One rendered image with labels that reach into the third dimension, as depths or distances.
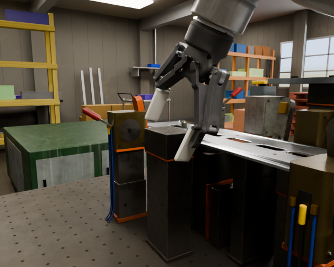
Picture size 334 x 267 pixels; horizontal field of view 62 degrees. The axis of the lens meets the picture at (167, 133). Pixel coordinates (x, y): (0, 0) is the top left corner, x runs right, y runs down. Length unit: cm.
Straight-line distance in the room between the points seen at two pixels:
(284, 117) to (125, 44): 768
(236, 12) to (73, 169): 211
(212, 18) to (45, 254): 71
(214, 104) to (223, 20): 12
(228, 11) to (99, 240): 69
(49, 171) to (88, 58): 577
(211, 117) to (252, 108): 46
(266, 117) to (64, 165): 181
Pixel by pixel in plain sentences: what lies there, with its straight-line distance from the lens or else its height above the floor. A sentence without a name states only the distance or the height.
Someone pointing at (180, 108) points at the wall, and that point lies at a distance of 937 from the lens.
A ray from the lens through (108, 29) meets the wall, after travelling 819.
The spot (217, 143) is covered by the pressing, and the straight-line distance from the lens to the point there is 70.
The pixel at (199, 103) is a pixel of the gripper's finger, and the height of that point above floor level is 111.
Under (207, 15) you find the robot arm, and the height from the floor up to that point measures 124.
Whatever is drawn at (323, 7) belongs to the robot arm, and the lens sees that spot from 38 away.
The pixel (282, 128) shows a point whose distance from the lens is 82.
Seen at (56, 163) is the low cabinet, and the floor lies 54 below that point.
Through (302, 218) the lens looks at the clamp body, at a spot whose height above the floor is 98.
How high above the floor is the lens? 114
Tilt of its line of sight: 10 degrees down
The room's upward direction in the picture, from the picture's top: straight up
